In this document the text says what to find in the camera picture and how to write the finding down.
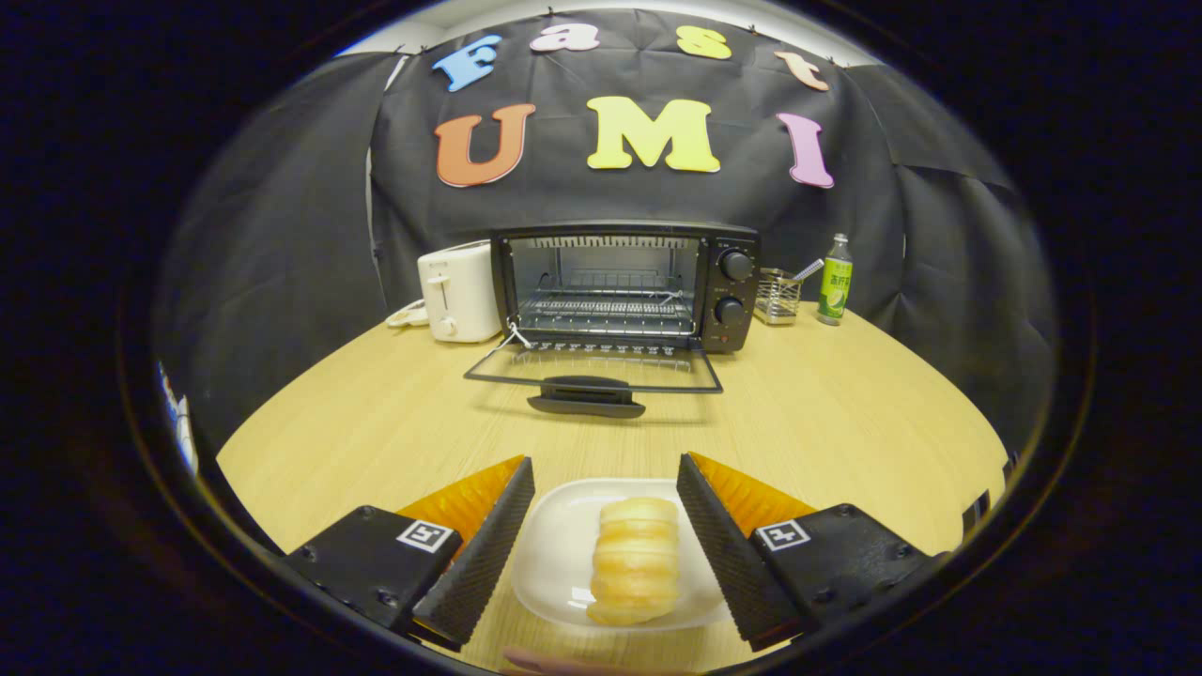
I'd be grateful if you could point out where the white plate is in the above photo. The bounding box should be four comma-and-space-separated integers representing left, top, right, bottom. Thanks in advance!
511, 478, 733, 633

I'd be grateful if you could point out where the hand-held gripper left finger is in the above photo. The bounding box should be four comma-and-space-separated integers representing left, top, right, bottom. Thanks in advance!
282, 455, 536, 653

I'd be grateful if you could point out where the black toaster oven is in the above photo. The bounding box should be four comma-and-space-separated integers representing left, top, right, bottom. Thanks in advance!
463, 221, 762, 420

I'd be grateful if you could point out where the metal wire utensil holder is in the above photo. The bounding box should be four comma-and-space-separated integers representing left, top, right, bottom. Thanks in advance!
754, 268, 802, 327

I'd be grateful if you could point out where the green drink bottle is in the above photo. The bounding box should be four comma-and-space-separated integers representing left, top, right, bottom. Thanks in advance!
816, 233, 854, 327

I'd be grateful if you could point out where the golden ridged bread roll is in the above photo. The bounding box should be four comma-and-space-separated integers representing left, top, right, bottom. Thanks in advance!
586, 496, 681, 627

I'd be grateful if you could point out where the white pop-up toaster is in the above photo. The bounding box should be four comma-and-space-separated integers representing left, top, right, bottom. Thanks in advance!
417, 239, 505, 345

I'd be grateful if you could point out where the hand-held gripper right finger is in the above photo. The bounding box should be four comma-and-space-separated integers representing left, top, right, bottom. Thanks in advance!
676, 452, 945, 654

